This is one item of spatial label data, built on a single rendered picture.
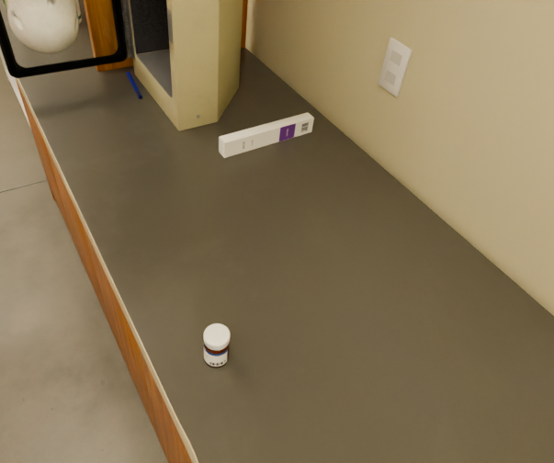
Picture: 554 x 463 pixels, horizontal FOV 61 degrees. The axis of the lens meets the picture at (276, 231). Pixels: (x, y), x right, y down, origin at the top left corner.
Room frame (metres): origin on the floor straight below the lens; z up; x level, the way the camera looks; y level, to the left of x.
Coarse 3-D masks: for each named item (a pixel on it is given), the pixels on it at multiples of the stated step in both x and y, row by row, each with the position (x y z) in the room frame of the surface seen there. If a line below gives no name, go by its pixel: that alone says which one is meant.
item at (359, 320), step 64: (256, 64) 1.43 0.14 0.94; (64, 128) 0.95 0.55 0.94; (128, 128) 0.98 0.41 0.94; (192, 128) 1.02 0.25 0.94; (320, 128) 1.11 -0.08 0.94; (128, 192) 0.75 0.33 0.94; (192, 192) 0.78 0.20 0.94; (256, 192) 0.81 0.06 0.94; (320, 192) 0.84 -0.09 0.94; (384, 192) 0.87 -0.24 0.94; (128, 256) 0.57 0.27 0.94; (192, 256) 0.59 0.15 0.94; (256, 256) 0.62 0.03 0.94; (320, 256) 0.64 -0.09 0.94; (384, 256) 0.67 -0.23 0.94; (448, 256) 0.69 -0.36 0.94; (128, 320) 0.45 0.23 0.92; (192, 320) 0.45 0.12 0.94; (256, 320) 0.47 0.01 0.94; (320, 320) 0.49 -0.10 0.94; (384, 320) 0.51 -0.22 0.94; (448, 320) 0.53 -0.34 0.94; (512, 320) 0.55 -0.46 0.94; (192, 384) 0.34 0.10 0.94; (256, 384) 0.35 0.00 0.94; (320, 384) 0.37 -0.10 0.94; (384, 384) 0.38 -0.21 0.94; (448, 384) 0.40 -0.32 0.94; (512, 384) 0.42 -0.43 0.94; (192, 448) 0.24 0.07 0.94; (256, 448) 0.25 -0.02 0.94; (320, 448) 0.27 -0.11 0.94; (384, 448) 0.28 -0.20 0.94; (448, 448) 0.29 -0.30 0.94; (512, 448) 0.31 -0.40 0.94
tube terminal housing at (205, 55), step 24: (168, 0) 1.01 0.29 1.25; (192, 0) 1.03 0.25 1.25; (216, 0) 1.06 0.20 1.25; (240, 0) 1.24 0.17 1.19; (192, 24) 1.03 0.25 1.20; (216, 24) 1.06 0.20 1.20; (240, 24) 1.25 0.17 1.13; (192, 48) 1.03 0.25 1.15; (216, 48) 1.06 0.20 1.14; (240, 48) 1.26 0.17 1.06; (144, 72) 1.18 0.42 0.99; (192, 72) 1.03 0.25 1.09; (216, 72) 1.06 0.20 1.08; (168, 96) 1.04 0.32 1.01; (192, 96) 1.03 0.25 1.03; (216, 96) 1.07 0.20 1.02; (192, 120) 1.02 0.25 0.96; (216, 120) 1.07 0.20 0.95
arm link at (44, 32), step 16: (16, 0) 0.74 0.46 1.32; (32, 0) 0.74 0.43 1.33; (48, 0) 0.76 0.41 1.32; (64, 0) 0.77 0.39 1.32; (16, 16) 0.74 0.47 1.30; (32, 16) 0.73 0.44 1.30; (48, 16) 0.74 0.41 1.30; (64, 16) 0.76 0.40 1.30; (16, 32) 0.74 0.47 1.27; (32, 32) 0.73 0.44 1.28; (48, 32) 0.74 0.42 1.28; (64, 32) 0.76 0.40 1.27; (32, 48) 0.74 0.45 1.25; (48, 48) 0.74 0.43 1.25; (64, 48) 0.76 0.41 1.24
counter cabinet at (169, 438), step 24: (48, 168) 1.42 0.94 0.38; (72, 216) 1.09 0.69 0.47; (96, 264) 0.84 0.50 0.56; (96, 288) 0.98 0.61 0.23; (120, 312) 0.66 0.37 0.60; (120, 336) 0.75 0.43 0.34; (144, 360) 0.52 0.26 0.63; (144, 384) 0.57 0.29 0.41; (168, 432) 0.43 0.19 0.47; (168, 456) 0.47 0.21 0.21
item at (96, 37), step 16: (0, 0) 1.07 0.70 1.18; (80, 0) 1.17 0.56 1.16; (96, 0) 1.20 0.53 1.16; (80, 16) 1.17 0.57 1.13; (96, 16) 1.20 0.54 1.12; (112, 16) 1.22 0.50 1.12; (80, 32) 1.17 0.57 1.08; (96, 32) 1.19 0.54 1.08; (112, 32) 1.22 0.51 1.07; (16, 48) 1.07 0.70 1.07; (80, 48) 1.16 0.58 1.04; (96, 48) 1.19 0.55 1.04; (112, 48) 1.21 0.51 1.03; (32, 64) 1.09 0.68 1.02
